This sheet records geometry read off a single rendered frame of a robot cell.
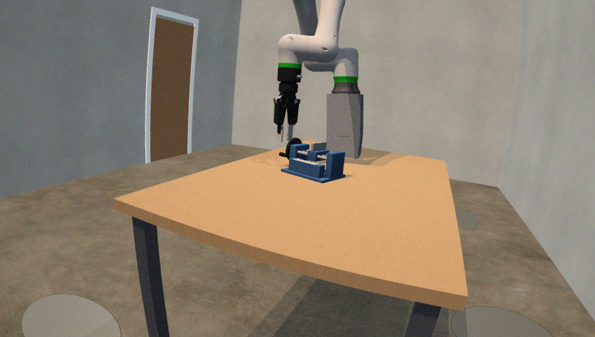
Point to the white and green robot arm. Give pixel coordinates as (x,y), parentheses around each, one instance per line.
(318,42)

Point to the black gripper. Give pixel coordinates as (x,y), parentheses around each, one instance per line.
(288,98)

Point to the blue bench vise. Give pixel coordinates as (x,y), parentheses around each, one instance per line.
(298,155)

